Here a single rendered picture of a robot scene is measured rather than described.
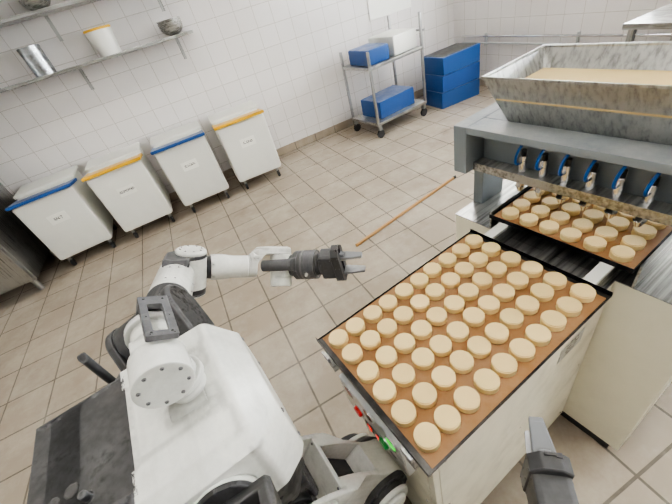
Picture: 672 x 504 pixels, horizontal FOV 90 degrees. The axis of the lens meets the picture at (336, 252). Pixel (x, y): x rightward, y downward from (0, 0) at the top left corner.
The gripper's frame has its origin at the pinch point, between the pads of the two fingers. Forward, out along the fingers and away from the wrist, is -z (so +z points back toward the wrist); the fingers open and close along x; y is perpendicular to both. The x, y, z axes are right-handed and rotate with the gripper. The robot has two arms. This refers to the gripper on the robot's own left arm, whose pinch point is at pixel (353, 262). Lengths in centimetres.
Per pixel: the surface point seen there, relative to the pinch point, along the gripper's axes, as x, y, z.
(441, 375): -6.3, -30.4, -22.9
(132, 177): -37, 180, 257
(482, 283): -6.3, -3.6, -34.3
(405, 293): -6.3, -6.6, -14.4
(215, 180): -71, 222, 202
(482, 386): -6.3, -32.4, -30.8
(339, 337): -6.3, -21.3, 1.6
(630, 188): 7, 14, -70
